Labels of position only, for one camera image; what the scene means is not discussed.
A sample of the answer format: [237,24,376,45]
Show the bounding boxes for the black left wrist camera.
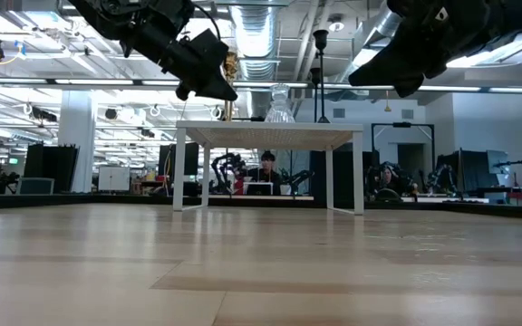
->
[151,0,197,29]

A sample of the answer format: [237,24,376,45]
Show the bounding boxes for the black gantry frame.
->
[371,120,436,191]

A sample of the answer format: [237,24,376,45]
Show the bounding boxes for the white perforated metal riser shelf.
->
[172,120,365,216]

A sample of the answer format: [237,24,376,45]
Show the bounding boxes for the white laptop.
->
[243,181,275,197]

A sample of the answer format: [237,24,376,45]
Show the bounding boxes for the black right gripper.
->
[348,0,507,99]

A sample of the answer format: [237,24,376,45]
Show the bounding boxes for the silver ribbed ventilation duct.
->
[228,0,287,120]

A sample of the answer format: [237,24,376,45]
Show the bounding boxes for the clear ribbed glass candle holder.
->
[264,82,296,124]

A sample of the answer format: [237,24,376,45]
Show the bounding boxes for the white square column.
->
[57,89,98,194]

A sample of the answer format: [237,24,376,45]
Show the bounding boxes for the black aluminium table frame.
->
[0,192,522,223]

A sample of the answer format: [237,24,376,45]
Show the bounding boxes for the black desk monitors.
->
[435,149,511,194]

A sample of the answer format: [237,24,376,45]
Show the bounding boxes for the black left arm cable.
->
[192,2,222,42]

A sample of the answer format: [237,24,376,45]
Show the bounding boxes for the linear ceiling light strip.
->
[0,77,522,94]

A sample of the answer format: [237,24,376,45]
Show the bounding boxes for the black room partition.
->
[24,143,80,194]

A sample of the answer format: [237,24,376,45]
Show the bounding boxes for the white cabinet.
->
[97,166,131,193]

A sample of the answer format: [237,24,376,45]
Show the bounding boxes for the teal grey box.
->
[15,177,55,196]

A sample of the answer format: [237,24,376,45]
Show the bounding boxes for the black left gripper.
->
[120,17,239,102]

